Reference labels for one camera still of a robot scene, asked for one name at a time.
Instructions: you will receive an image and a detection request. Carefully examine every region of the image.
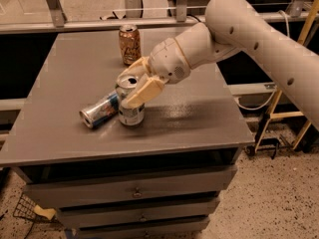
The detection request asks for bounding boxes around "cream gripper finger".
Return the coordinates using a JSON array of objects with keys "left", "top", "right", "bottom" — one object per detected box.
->
[
  {"left": 122, "top": 75, "right": 165, "bottom": 109},
  {"left": 117, "top": 57, "right": 151, "bottom": 81}
]

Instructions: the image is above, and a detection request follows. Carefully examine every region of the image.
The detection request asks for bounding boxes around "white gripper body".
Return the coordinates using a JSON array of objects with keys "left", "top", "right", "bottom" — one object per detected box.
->
[{"left": 148, "top": 38, "right": 190, "bottom": 84}]

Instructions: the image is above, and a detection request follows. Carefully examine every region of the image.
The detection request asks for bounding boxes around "silver green 7up can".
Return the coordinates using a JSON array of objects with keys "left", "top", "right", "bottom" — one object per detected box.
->
[{"left": 116, "top": 77, "right": 145, "bottom": 126}]

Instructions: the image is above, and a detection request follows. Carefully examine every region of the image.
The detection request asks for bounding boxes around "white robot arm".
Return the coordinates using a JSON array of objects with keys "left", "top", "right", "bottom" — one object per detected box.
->
[{"left": 123, "top": 0, "right": 319, "bottom": 128}]

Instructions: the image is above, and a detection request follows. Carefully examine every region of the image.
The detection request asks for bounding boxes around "brown gold soda can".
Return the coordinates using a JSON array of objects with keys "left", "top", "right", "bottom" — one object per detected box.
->
[{"left": 119, "top": 24, "right": 142, "bottom": 65}]

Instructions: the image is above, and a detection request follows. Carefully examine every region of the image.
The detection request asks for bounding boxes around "blue silver redbull can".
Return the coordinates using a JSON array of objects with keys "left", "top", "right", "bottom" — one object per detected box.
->
[{"left": 79, "top": 91, "right": 119, "bottom": 128}]

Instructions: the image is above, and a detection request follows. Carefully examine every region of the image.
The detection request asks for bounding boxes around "grey drawer cabinet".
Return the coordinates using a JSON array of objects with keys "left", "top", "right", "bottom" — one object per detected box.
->
[{"left": 0, "top": 31, "right": 252, "bottom": 239}]

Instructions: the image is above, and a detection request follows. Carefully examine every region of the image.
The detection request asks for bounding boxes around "top grey drawer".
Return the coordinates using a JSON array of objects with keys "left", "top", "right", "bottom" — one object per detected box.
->
[{"left": 24, "top": 165, "right": 237, "bottom": 208}]

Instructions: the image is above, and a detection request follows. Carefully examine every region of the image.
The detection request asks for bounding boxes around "grey drawer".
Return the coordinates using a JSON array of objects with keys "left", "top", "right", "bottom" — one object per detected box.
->
[
  {"left": 78, "top": 216, "right": 209, "bottom": 239},
  {"left": 24, "top": 165, "right": 237, "bottom": 208},
  {"left": 57, "top": 197, "right": 220, "bottom": 228}
]

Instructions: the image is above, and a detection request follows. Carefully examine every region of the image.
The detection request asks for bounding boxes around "bottom grey drawer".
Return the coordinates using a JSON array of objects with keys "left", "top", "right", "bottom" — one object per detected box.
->
[{"left": 78, "top": 216, "right": 209, "bottom": 239}]

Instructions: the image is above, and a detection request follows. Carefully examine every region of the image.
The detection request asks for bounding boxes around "middle grey drawer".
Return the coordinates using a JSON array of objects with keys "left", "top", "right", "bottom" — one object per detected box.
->
[{"left": 57, "top": 197, "right": 220, "bottom": 228}]

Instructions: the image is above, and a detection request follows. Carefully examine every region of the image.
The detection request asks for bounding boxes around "black cable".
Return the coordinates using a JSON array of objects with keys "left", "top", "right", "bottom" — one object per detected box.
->
[{"left": 186, "top": 13, "right": 203, "bottom": 23}]

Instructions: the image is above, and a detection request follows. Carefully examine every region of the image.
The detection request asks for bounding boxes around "white cable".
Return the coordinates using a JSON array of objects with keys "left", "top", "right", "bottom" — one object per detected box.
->
[{"left": 233, "top": 9, "right": 292, "bottom": 112}]

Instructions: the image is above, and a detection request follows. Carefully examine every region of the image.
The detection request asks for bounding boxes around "metal railing frame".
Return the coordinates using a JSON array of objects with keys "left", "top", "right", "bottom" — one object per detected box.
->
[{"left": 0, "top": 0, "right": 313, "bottom": 34}]

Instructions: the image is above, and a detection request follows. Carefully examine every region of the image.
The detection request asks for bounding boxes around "yellow wheeled cart frame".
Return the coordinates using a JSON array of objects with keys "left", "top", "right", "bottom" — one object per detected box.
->
[{"left": 246, "top": 0, "right": 319, "bottom": 158}]

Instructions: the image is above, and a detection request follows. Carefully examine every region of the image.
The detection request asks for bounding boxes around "black wire basket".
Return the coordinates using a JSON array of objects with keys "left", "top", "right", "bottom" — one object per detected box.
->
[{"left": 13, "top": 193, "right": 41, "bottom": 221}]

